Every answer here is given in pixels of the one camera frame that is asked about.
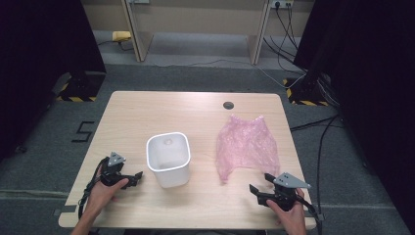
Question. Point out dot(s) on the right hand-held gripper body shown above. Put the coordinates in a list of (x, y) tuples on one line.
[(285, 192)]

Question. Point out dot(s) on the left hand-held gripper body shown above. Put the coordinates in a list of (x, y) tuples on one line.
[(112, 173)]

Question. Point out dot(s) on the white plastic bin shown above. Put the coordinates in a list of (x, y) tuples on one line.
[(169, 166)]

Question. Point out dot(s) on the pink plastic bag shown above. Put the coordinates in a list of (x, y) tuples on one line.
[(248, 147)]

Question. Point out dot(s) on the person's left hand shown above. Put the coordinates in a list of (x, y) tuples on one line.
[(101, 196)]

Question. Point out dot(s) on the person's right hand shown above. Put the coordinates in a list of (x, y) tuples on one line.
[(292, 218)]

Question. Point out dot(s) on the stand base with striped tape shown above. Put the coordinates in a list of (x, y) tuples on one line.
[(78, 88), (306, 94)]

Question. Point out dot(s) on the black curtain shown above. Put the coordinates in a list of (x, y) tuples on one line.
[(375, 81), (39, 65)]

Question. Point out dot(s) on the yellow box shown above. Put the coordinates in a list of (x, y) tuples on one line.
[(121, 36)]

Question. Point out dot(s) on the wall power socket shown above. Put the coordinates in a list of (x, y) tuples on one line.
[(282, 3)]

